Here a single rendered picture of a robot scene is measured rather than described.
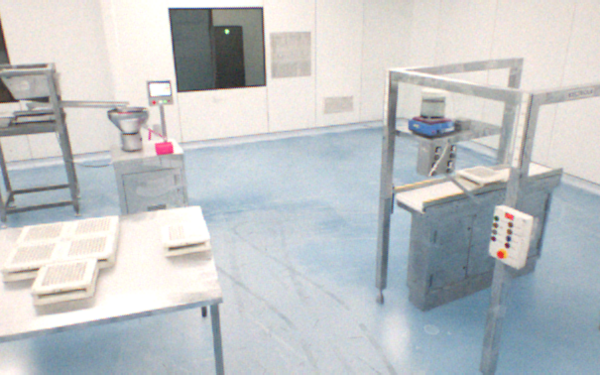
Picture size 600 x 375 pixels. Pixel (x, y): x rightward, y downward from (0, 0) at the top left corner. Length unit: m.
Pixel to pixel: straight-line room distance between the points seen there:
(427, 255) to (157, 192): 2.60
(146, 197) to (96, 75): 2.94
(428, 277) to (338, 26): 5.45
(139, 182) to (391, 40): 5.37
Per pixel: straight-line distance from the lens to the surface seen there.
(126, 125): 4.71
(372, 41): 8.44
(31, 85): 5.29
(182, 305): 2.23
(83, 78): 7.29
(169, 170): 4.66
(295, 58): 7.80
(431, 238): 3.30
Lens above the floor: 2.05
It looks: 21 degrees down
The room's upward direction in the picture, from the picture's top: 1 degrees counter-clockwise
